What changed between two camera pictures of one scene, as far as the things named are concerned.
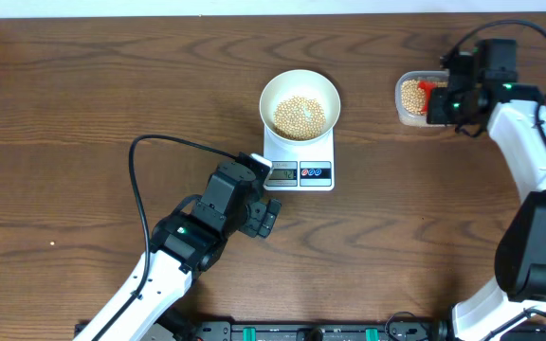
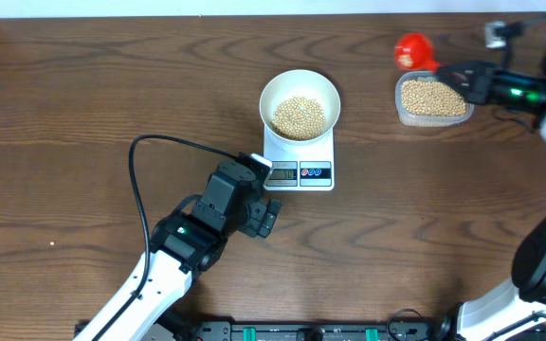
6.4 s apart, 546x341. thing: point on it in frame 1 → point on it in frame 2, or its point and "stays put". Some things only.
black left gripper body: (251, 219) stays put
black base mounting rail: (316, 331) stays put
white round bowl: (300, 105) stays put
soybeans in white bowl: (299, 118) stays put
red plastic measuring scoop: (427, 86) → (415, 51)
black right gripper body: (450, 107) → (512, 89)
